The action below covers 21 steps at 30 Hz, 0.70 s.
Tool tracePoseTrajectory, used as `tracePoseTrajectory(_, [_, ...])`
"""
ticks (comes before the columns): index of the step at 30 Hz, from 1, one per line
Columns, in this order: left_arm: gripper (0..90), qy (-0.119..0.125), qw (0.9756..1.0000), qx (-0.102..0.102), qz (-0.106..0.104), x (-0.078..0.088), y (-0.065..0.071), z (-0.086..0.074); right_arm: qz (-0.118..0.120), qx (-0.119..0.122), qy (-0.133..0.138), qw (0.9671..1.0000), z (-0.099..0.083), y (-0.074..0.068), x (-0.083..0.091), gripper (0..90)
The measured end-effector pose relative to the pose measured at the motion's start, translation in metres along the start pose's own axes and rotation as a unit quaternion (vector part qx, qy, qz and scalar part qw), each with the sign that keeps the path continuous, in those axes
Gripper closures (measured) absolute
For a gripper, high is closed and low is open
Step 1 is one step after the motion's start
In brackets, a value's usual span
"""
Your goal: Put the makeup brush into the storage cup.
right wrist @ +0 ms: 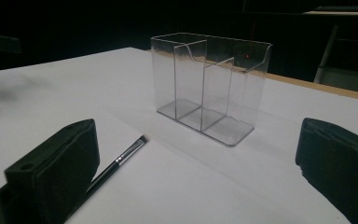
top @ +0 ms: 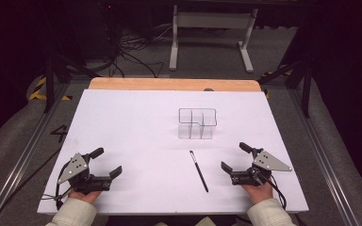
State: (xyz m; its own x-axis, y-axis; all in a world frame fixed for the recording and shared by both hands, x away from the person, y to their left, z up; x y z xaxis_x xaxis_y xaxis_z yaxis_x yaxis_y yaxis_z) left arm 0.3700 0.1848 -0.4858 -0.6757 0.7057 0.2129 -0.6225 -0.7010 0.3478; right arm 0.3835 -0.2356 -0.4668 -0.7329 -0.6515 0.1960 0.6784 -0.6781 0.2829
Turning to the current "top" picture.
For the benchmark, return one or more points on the black tape floor mark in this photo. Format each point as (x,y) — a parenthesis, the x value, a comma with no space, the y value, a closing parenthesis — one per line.
(61,132)

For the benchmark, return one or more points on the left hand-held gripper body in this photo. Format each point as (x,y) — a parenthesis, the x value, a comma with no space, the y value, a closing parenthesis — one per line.
(81,175)

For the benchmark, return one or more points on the yellow black floor tape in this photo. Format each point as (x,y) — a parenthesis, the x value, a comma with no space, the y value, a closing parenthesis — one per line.
(36,92)

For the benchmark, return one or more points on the black pen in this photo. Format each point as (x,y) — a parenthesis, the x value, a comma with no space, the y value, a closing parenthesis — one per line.
(199,171)

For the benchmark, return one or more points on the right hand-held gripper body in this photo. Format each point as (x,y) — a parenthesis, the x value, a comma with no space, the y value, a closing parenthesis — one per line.
(257,171)

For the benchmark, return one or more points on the aluminium floor rail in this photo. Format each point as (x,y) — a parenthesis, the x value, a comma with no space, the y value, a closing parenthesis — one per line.
(326,160)
(25,157)

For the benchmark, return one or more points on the person's right hand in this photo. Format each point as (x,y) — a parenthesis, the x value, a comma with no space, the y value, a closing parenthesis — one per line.
(257,192)

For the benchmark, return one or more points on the black tripod stand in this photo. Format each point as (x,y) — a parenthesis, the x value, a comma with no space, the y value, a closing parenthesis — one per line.
(50,78)
(304,84)

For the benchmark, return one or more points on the white table cover board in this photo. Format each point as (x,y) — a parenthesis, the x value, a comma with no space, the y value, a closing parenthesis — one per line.
(144,125)

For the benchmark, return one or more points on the clear acrylic pen holder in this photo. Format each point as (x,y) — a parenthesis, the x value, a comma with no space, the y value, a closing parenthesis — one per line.
(198,124)

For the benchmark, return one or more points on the person's left hand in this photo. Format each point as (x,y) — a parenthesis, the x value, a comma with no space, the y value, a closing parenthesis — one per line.
(86,196)

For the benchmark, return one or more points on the white metal stand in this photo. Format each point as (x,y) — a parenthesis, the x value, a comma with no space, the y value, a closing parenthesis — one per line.
(213,20)

